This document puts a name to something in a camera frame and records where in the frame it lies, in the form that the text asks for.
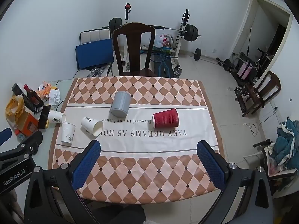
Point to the pink bag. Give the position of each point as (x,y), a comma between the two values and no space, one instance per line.
(245,71)

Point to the checkered table mat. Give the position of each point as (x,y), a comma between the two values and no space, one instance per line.
(140,168)

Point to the dark glass bottles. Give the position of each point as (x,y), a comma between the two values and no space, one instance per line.
(23,98)

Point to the white padded chair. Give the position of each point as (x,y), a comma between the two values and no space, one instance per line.
(94,36)

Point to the dark glass bottle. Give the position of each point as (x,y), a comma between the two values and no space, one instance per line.
(32,95)

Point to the dark wooden chair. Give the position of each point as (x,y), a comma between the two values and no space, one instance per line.
(133,51)

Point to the black blue exercise mat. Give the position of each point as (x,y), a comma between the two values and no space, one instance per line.
(163,66)

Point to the red ripple paper cup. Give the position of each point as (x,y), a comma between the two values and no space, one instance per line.
(165,119)

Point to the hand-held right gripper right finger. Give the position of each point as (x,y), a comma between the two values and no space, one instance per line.
(210,165)

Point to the blue board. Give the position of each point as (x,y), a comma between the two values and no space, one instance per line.
(93,53)

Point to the white door frame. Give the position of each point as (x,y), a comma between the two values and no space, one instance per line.
(250,23)

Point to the black exercise machine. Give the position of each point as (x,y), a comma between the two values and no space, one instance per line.
(259,60)

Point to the small black box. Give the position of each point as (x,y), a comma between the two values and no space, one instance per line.
(44,117)

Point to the orange snack wrapper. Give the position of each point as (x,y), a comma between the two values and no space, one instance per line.
(44,89)

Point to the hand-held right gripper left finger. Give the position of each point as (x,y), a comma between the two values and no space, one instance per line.
(87,165)

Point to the brown wooden chair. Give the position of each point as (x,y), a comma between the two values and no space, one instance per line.
(268,86)

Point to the small black barbell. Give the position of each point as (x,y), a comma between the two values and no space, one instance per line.
(197,54)

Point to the yellow plastic bag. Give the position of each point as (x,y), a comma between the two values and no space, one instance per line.
(12,112)

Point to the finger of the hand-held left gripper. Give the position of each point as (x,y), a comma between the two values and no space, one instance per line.
(5,136)
(31,142)

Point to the crumpled white tissue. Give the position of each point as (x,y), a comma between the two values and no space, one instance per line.
(54,96)

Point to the chrome dumbbell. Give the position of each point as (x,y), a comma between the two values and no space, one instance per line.
(177,71)

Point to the white red plastic bag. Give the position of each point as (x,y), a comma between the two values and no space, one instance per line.
(163,41)

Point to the orange cardboard box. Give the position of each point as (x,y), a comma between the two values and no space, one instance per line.
(29,123)

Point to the chrome weight plates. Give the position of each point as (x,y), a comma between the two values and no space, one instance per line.
(97,71)

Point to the pile of clothes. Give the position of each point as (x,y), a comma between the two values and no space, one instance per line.
(286,144)

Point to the barbell weight bench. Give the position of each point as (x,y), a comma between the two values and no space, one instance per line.
(178,44)

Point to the white paper cup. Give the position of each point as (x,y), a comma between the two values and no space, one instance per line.
(91,124)
(68,133)
(56,117)

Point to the grey ribbed cup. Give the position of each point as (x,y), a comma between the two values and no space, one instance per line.
(120,103)

